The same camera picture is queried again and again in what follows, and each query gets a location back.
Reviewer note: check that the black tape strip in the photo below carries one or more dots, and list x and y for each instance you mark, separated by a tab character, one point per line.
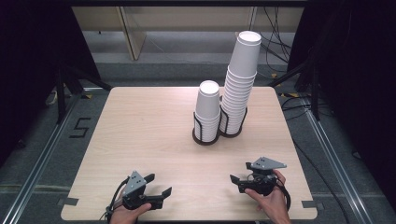
68	201
311	204

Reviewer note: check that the dark curtain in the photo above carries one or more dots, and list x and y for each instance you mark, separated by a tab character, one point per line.
28	62
358	77

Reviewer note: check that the tall stack of white cups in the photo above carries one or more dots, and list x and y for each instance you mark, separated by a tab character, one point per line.
244	59

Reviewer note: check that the short stack of white cups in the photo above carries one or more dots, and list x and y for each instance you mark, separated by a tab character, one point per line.
208	105

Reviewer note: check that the person's right hand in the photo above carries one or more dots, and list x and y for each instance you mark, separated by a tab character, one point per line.
275	205

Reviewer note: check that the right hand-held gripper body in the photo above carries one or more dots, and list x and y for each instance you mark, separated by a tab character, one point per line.
264	182

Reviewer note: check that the yellow black floor tape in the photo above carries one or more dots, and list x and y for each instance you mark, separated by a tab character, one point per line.
87	96
291	95

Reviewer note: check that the person's left hand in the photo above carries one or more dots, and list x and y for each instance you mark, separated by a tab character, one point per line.
124	216

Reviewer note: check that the black metal stand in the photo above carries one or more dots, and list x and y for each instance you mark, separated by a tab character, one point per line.
60	93
315	93

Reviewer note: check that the aluminium floor rail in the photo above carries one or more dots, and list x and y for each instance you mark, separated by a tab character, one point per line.
37	171
336	161

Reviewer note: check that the beige wooden shelf unit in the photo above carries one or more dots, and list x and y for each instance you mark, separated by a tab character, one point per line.
99	18

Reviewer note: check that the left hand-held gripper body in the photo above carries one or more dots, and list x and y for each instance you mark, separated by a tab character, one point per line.
134	186

